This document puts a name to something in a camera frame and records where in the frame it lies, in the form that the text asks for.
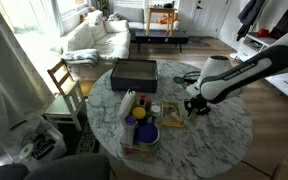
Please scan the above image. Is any black bench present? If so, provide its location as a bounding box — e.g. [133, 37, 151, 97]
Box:
[134, 29, 190, 55]

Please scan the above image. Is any dark hanging coat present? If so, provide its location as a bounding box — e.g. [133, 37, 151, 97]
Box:
[235, 0, 267, 42]

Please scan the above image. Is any wooden chair white seat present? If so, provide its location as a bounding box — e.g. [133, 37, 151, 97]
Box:
[44, 58, 88, 133]

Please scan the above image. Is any white door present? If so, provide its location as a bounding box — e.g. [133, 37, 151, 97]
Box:
[188, 0, 234, 38]

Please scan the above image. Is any patterned colourful pillow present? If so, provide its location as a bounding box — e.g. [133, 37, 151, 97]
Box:
[107, 12, 126, 22]

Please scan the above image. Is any clear floor storage bin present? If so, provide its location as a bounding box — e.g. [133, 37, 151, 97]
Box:
[3, 116, 68, 165]

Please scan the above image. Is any green round lid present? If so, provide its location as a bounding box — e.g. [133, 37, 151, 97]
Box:
[172, 76, 185, 85]

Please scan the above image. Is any small red object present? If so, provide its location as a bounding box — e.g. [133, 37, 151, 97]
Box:
[257, 28, 270, 38]

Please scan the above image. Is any white sofa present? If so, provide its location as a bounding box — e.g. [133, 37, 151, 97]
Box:
[58, 9, 132, 66]

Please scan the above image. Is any clear plastic bin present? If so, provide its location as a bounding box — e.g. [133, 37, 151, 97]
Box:
[119, 99, 162, 164]

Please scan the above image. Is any tall wooden side table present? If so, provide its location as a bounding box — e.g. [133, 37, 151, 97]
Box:
[145, 6, 177, 37]

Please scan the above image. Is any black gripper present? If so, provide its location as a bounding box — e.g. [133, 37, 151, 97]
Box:
[183, 96, 212, 117]

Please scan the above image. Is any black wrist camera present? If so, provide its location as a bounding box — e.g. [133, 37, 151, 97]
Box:
[183, 76, 202, 85]

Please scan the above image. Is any orange cushion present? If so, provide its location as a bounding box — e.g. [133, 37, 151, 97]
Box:
[157, 12, 180, 26]

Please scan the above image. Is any small white capped bottle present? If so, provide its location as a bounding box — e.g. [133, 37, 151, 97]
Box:
[150, 104, 162, 123]

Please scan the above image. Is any pale knitted blanket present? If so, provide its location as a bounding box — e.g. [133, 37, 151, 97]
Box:
[61, 48, 100, 68]

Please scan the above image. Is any white television stand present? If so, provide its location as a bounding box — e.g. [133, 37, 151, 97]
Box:
[230, 31, 288, 105]

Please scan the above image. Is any yellow picture book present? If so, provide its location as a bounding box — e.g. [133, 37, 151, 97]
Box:
[159, 99, 186, 129]

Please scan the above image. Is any dark patterned floor mat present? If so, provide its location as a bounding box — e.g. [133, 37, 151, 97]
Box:
[75, 121, 100, 155]

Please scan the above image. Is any white sofa cushion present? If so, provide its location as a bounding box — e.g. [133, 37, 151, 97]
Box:
[87, 10, 108, 44]
[103, 19, 130, 34]
[66, 21, 96, 53]

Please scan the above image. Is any red capped bottle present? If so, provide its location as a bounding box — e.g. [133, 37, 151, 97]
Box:
[139, 93, 147, 107]
[145, 98, 153, 113]

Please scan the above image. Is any white window frame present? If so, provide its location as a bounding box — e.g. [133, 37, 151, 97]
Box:
[52, 0, 91, 21]

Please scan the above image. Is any yellow lid jar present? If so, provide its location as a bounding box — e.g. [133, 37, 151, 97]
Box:
[132, 106, 148, 125]

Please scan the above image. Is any potted green plant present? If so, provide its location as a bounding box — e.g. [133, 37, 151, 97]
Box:
[95, 0, 111, 13]

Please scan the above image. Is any white bottle blue cap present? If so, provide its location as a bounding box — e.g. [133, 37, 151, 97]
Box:
[121, 114, 139, 148]

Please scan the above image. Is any white curtain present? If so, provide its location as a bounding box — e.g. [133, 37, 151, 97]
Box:
[0, 0, 57, 165]

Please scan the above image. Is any light gray sofa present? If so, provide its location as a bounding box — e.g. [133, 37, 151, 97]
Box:
[113, 6, 182, 32]

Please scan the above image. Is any dark blue cardboard box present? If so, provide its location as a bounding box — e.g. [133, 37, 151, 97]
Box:
[109, 58, 159, 94]

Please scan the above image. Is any wooden jenga block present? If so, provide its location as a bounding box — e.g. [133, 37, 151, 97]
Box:
[169, 110, 185, 124]
[188, 109, 199, 122]

